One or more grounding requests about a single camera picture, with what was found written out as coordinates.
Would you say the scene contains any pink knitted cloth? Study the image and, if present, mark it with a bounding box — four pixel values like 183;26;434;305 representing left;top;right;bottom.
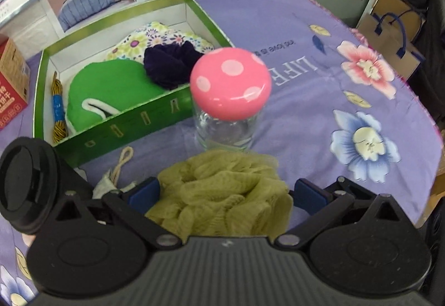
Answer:
92;146;137;200

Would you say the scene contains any olive mesh bath pouf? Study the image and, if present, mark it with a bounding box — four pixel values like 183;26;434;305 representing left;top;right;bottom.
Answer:
145;150;293;241

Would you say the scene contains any blue yellow cord bundle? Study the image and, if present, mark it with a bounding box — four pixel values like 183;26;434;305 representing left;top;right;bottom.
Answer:
50;71;69;144

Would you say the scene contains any green felt pouch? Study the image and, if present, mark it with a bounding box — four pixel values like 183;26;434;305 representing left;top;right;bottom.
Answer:
66;59;166;133

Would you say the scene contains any dark purple scrunchie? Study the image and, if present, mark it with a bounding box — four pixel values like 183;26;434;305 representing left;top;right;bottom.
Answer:
143;41;204;90

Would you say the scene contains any floral fabric pouch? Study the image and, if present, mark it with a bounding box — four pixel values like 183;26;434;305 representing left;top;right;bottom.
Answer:
104;21;214;63

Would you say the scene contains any purple floral tablecloth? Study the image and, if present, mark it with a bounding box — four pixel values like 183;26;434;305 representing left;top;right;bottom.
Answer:
0;0;444;306

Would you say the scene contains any black lidded travel cup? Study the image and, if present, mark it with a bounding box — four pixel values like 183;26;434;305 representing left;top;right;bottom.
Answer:
0;136;95;235

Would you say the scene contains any glass jar pink lid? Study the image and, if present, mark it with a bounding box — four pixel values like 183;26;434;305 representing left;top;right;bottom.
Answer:
189;48;271;150

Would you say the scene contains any red cracker box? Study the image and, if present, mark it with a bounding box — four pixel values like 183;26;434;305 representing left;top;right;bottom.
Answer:
0;39;30;130

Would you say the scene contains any brown paper shopping bag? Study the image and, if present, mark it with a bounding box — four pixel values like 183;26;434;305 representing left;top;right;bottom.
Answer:
357;0;425;80

